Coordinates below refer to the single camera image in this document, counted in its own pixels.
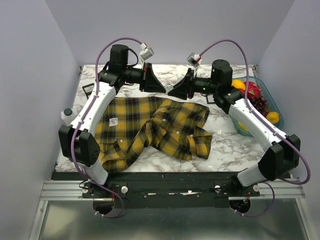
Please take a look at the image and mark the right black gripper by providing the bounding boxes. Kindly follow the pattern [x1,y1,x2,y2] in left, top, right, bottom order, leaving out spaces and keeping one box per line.
[168,67,219,100]

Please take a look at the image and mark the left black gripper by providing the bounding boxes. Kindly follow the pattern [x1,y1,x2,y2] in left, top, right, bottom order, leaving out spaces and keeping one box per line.
[122,62,167,93]

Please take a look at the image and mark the yellow plaid flannel shirt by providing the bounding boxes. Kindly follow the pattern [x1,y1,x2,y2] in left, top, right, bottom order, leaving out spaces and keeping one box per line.
[94,96,213,174]

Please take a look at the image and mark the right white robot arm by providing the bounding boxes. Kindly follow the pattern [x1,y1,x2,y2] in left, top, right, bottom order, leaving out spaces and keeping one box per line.
[168,59,301,196]

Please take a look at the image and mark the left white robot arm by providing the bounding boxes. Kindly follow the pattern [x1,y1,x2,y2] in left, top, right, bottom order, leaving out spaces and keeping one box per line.
[58,43,166,198]

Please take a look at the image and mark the yellow mango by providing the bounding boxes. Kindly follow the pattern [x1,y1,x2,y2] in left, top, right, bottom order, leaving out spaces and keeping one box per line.
[231,79,246,91]

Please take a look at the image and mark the yellow lemon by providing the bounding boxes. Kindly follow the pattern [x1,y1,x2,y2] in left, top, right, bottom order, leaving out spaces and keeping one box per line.
[238,121,249,132]

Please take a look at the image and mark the red dragon fruit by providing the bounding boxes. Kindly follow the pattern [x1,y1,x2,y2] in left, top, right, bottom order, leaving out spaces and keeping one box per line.
[246,81,261,98]

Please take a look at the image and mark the dark purple grapes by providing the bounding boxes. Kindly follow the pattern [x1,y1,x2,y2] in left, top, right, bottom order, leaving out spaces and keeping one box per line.
[249,95,269,117]

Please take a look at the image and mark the white bottle black cap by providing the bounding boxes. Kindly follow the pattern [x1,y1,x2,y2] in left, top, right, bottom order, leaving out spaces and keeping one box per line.
[61,108,77,126]

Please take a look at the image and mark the orange fruit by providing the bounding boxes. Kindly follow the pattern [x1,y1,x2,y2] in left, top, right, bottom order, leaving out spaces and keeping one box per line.
[266,111,280,125]

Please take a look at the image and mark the teal plastic fruit bin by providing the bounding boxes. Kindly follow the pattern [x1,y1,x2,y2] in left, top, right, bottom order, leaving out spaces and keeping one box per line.
[231,76,284,137]

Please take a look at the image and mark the right black display frame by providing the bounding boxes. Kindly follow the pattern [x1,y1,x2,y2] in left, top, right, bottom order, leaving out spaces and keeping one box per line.
[205,94,215,105]

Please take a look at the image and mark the black display frame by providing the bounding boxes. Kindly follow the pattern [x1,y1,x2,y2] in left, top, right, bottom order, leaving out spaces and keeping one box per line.
[205,94,215,105]
[82,83,95,99]

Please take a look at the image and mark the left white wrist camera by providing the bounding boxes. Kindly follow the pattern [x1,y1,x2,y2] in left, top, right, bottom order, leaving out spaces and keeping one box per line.
[139,42,154,68]

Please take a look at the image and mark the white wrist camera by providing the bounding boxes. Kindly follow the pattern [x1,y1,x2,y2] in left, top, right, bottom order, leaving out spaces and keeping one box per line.
[187,52,202,70]
[139,42,154,68]

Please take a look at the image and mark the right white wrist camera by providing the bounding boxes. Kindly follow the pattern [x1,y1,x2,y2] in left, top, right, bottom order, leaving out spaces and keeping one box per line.
[187,52,202,70]

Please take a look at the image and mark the left black display frame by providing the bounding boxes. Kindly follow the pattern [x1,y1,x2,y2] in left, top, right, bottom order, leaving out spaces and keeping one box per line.
[82,83,95,99]

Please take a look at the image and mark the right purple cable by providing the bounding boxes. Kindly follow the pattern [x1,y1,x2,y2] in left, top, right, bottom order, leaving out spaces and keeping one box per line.
[198,39,312,218]

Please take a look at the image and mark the purple cable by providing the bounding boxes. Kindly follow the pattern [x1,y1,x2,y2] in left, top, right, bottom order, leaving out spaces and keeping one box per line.
[70,37,148,219]
[198,39,312,218]

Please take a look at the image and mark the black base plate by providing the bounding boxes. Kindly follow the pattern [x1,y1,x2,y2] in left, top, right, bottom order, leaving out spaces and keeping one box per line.
[51,172,271,213]

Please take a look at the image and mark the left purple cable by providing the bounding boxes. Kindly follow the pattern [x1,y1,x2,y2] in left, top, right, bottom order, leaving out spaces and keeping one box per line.
[70,37,148,219]

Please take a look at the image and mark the aluminium rail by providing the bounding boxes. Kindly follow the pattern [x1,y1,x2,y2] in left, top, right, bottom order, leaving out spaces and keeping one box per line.
[40,180,306,201]

